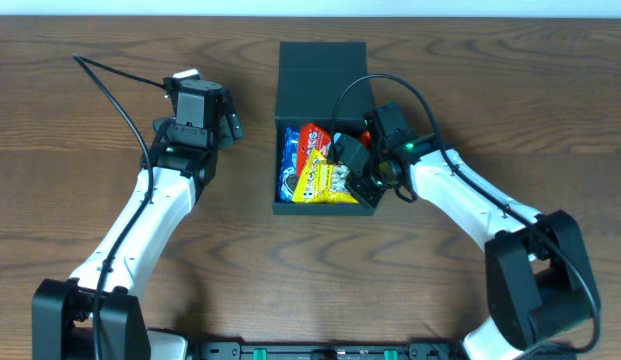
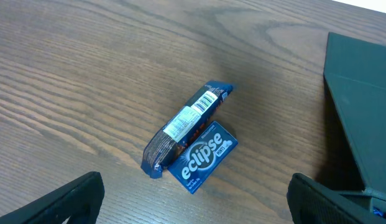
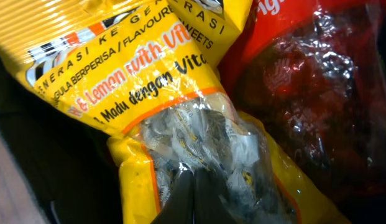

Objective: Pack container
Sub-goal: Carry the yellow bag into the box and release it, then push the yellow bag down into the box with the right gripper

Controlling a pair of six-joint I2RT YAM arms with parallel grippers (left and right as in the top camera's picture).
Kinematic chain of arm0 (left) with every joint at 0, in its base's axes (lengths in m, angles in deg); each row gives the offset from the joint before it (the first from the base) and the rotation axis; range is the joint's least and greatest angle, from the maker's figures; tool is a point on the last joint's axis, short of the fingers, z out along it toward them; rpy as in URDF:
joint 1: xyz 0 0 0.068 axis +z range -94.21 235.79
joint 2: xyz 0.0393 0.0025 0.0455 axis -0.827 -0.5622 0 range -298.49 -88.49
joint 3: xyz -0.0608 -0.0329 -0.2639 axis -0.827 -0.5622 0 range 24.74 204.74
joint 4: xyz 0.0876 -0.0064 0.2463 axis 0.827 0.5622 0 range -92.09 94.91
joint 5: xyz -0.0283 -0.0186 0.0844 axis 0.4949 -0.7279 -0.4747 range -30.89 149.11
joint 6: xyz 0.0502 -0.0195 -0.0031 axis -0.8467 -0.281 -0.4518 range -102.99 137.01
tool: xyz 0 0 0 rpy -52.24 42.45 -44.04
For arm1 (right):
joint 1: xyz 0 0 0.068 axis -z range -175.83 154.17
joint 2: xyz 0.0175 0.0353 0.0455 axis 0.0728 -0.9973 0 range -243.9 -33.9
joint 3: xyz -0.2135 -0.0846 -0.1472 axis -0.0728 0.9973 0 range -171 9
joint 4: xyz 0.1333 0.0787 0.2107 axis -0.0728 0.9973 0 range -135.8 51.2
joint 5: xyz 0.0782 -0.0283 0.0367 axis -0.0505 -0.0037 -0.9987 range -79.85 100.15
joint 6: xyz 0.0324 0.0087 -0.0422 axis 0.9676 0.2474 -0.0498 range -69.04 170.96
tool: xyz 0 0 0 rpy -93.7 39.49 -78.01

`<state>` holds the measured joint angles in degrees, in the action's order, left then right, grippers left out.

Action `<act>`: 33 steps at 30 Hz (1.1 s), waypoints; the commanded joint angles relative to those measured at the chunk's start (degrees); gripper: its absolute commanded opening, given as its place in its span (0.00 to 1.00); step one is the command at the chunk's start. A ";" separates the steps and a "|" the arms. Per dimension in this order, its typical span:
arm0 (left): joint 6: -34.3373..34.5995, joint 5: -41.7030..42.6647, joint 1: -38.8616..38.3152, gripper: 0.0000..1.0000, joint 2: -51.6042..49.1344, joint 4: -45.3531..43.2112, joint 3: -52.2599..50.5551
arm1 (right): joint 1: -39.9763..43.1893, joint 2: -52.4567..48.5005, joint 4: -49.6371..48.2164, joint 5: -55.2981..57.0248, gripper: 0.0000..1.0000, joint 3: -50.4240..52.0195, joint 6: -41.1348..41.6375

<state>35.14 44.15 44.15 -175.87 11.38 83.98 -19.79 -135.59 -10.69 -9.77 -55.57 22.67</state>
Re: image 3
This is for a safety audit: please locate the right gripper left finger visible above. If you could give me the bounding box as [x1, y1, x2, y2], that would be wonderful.
[151, 171, 193, 224]

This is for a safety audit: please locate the dark green open box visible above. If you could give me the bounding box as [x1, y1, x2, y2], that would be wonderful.
[0, 59, 122, 224]

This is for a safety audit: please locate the red Hacks candy bag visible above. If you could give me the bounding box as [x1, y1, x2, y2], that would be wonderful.
[217, 0, 386, 206]

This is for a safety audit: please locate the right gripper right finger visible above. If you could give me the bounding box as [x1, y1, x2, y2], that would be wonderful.
[194, 169, 236, 224]

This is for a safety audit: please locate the yellow Hacks candy bag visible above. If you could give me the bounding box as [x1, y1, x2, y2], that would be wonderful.
[0, 0, 347, 223]

